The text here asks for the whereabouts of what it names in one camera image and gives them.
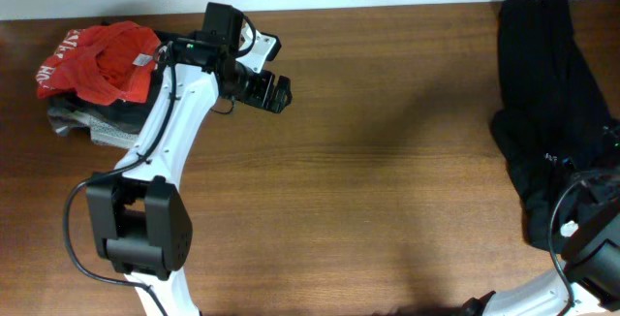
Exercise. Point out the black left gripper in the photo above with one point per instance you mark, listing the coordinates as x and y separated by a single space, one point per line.
259 96

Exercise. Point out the black t-shirt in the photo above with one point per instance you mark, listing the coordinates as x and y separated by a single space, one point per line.
554 121

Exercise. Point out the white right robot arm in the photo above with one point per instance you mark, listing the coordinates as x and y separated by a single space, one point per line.
585 276

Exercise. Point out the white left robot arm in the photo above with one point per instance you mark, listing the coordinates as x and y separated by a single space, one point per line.
138 219

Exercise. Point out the black folded garment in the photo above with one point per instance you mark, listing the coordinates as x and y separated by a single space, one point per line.
127 116

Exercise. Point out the red folded shirt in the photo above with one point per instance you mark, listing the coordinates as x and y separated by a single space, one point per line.
101 64

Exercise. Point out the grey folded garment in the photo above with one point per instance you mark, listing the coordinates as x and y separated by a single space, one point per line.
63 121

